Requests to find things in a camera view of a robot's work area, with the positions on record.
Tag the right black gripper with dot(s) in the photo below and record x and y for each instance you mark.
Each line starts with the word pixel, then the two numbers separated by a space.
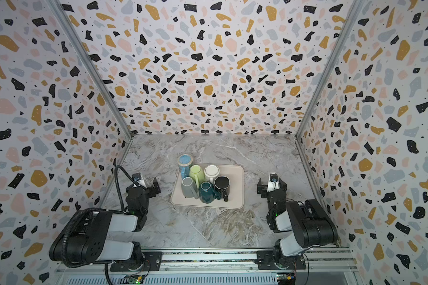
pixel 285 187

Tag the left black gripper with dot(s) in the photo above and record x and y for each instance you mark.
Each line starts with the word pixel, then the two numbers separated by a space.
pixel 156 188

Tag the grey mug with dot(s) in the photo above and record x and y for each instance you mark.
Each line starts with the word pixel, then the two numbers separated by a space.
pixel 189 188

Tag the black mug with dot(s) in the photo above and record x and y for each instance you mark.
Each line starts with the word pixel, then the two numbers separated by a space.
pixel 222 185

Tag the dark green faceted mug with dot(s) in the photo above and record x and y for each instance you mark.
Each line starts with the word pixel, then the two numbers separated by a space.
pixel 208 193

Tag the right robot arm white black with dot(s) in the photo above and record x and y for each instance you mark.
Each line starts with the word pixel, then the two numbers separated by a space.
pixel 306 224

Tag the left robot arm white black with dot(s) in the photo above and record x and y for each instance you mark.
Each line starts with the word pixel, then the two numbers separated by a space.
pixel 84 240

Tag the blue butterfly mug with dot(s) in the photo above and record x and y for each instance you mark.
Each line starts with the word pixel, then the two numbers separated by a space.
pixel 184 163

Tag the light green mug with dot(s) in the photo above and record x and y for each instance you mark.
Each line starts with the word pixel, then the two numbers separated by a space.
pixel 197 175

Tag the white cream mug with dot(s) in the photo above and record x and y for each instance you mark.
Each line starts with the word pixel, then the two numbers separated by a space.
pixel 211 172

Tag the beige plastic tray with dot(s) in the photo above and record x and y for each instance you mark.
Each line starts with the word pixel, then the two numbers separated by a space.
pixel 235 196

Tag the right circuit board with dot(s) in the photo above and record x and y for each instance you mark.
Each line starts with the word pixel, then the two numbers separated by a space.
pixel 286 279

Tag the circuit board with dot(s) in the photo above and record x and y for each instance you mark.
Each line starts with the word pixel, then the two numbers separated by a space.
pixel 133 280
pixel 286 279

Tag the left circuit board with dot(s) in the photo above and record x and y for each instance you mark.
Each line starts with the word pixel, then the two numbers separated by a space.
pixel 133 280

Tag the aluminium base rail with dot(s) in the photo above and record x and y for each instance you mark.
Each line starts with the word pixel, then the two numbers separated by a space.
pixel 219 266

